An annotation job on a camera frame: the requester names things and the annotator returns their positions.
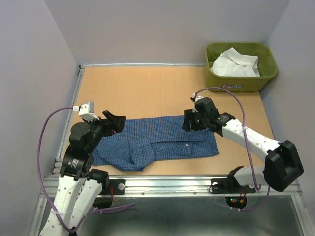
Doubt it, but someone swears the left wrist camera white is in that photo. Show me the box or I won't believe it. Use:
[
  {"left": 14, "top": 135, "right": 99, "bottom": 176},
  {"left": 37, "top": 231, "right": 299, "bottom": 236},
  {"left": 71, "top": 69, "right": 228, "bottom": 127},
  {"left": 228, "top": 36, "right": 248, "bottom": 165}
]
[{"left": 72, "top": 101, "right": 99, "bottom": 122}]

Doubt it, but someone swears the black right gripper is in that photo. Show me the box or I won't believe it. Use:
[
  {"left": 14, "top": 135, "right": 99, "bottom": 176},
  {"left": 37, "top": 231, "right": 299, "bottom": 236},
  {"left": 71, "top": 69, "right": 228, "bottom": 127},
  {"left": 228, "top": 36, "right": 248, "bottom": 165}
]
[{"left": 182, "top": 108, "right": 208, "bottom": 132}]

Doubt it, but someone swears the green plastic bin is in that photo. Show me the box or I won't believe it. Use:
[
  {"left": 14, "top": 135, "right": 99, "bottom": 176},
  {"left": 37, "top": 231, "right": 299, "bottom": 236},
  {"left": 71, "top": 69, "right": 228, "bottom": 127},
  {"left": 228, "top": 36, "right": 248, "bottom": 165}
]
[{"left": 204, "top": 42, "right": 278, "bottom": 92}]

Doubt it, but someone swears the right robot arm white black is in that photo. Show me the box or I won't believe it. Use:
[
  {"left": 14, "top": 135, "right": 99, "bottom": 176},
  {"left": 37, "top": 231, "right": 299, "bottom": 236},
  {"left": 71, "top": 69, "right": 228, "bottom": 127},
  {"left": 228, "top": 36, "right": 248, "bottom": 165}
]
[{"left": 183, "top": 95, "right": 304, "bottom": 192}]

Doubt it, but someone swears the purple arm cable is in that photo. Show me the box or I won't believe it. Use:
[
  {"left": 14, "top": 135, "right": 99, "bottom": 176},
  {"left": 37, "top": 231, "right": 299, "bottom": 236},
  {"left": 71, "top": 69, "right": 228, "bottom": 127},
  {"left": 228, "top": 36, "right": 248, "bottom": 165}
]
[
  {"left": 36, "top": 105, "right": 136, "bottom": 233},
  {"left": 190, "top": 87, "right": 271, "bottom": 212}
]

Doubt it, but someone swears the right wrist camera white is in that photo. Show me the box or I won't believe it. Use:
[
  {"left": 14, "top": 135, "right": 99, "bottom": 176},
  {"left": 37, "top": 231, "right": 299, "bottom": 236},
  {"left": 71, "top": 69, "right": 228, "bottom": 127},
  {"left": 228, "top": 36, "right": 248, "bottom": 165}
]
[{"left": 190, "top": 93, "right": 204, "bottom": 113}]

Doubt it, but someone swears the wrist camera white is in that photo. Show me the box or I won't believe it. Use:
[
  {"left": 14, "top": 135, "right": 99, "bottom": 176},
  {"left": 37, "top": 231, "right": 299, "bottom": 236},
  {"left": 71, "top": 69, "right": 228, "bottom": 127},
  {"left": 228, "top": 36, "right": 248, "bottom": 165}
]
[
  {"left": 190, "top": 93, "right": 204, "bottom": 113},
  {"left": 72, "top": 101, "right": 99, "bottom": 122}
]

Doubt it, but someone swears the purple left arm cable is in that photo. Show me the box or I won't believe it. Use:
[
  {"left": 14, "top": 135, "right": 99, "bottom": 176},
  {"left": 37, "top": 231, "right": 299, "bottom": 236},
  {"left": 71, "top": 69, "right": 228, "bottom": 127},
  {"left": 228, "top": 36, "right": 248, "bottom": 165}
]
[{"left": 36, "top": 105, "right": 136, "bottom": 233}]

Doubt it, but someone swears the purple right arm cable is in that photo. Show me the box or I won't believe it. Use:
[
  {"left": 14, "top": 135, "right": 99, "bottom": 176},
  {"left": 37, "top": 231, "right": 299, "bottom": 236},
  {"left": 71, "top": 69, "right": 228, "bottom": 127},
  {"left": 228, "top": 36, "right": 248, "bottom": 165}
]
[{"left": 190, "top": 87, "right": 271, "bottom": 212}]

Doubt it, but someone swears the white cloth in bin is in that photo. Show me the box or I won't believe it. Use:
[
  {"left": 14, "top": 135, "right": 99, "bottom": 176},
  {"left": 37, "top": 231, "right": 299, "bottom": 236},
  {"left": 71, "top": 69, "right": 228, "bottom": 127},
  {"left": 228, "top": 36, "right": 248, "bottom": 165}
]
[{"left": 210, "top": 47, "right": 260, "bottom": 77}]

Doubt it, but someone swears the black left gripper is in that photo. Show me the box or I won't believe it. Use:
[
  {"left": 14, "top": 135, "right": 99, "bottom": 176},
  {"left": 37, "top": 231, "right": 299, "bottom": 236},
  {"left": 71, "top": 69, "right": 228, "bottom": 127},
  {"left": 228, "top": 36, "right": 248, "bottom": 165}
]
[{"left": 84, "top": 109, "right": 126, "bottom": 151}]

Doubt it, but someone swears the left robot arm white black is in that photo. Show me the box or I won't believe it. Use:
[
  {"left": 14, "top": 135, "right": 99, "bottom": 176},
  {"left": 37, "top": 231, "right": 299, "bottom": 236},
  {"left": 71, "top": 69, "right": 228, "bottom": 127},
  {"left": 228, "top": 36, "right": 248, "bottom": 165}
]
[{"left": 40, "top": 110, "right": 126, "bottom": 236}]

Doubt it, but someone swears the blue plaid long sleeve shirt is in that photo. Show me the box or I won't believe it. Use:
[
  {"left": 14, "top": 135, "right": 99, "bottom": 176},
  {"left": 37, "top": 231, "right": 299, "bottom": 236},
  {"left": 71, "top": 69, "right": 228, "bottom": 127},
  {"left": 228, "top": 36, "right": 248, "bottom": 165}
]
[{"left": 93, "top": 116, "right": 219, "bottom": 172}]

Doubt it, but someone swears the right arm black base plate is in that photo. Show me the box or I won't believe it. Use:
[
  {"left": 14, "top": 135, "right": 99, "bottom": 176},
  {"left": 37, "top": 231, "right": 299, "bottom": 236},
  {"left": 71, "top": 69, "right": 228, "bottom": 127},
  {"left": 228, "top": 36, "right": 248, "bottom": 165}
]
[{"left": 209, "top": 178, "right": 256, "bottom": 210}]

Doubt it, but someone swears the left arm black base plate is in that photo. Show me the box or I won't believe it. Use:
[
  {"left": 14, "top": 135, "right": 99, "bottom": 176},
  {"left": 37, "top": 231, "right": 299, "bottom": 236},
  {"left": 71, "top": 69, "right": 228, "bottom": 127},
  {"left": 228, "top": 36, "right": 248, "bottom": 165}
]
[{"left": 92, "top": 179, "right": 126, "bottom": 209}]

